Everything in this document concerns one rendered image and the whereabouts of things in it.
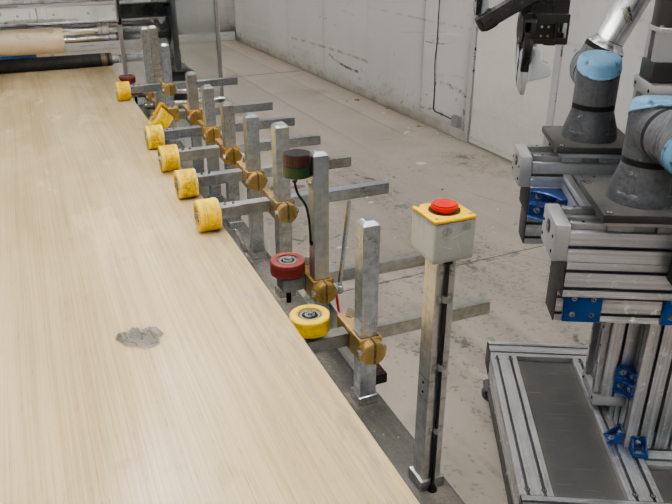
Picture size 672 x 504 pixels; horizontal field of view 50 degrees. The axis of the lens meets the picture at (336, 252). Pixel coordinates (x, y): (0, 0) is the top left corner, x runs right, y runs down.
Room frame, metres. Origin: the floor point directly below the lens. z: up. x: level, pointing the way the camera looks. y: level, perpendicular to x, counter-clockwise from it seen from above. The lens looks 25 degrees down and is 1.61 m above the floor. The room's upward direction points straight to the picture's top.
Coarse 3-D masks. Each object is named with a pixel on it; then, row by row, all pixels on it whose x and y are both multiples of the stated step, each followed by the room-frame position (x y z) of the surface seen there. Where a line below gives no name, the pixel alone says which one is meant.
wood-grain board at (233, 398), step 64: (0, 128) 2.59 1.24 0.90; (64, 128) 2.59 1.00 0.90; (128, 128) 2.59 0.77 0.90; (0, 192) 1.92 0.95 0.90; (64, 192) 1.92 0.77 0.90; (128, 192) 1.92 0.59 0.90; (0, 256) 1.49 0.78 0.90; (64, 256) 1.49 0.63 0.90; (128, 256) 1.49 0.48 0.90; (192, 256) 1.49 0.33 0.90; (0, 320) 1.21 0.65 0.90; (64, 320) 1.21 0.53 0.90; (128, 320) 1.21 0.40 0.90; (192, 320) 1.21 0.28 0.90; (256, 320) 1.21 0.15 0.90; (0, 384) 1.00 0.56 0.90; (64, 384) 1.00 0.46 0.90; (128, 384) 1.00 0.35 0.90; (192, 384) 1.00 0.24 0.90; (256, 384) 1.00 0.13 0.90; (320, 384) 1.00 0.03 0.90; (0, 448) 0.84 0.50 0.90; (64, 448) 0.84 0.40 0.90; (128, 448) 0.84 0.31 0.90; (192, 448) 0.84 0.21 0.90; (256, 448) 0.84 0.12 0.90; (320, 448) 0.84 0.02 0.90
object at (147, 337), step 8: (136, 328) 1.14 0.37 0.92; (144, 328) 1.16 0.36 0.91; (152, 328) 1.16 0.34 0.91; (120, 336) 1.13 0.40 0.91; (128, 336) 1.14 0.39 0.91; (136, 336) 1.14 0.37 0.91; (144, 336) 1.12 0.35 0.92; (152, 336) 1.13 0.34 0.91; (128, 344) 1.11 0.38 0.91; (136, 344) 1.11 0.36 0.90; (144, 344) 1.11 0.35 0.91; (152, 344) 1.11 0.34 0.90
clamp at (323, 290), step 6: (306, 270) 1.48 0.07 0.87; (306, 276) 1.46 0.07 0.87; (330, 276) 1.45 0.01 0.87; (306, 282) 1.46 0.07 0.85; (312, 282) 1.43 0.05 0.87; (318, 282) 1.43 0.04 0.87; (324, 282) 1.43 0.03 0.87; (330, 282) 1.43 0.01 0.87; (306, 288) 1.46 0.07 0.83; (312, 288) 1.43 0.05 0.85; (318, 288) 1.41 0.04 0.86; (324, 288) 1.41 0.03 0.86; (330, 288) 1.42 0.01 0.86; (312, 294) 1.41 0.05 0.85; (318, 294) 1.41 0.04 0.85; (324, 294) 1.41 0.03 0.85; (330, 294) 1.42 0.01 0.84; (318, 300) 1.41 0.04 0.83; (324, 300) 1.41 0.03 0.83; (330, 300) 1.42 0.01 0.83
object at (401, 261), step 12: (408, 252) 1.60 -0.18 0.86; (348, 264) 1.53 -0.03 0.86; (384, 264) 1.55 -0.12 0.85; (396, 264) 1.56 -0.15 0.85; (408, 264) 1.57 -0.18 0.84; (420, 264) 1.59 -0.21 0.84; (336, 276) 1.50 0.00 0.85; (348, 276) 1.51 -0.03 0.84; (288, 288) 1.45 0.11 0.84; (300, 288) 1.46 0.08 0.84
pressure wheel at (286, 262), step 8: (280, 256) 1.48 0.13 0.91; (288, 256) 1.47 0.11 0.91; (296, 256) 1.48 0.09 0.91; (272, 264) 1.45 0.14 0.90; (280, 264) 1.44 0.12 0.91; (288, 264) 1.44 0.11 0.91; (296, 264) 1.44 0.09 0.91; (304, 264) 1.46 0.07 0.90; (272, 272) 1.45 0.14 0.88; (280, 272) 1.43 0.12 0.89; (288, 272) 1.43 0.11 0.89; (296, 272) 1.43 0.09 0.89; (304, 272) 1.46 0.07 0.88; (288, 296) 1.46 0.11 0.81
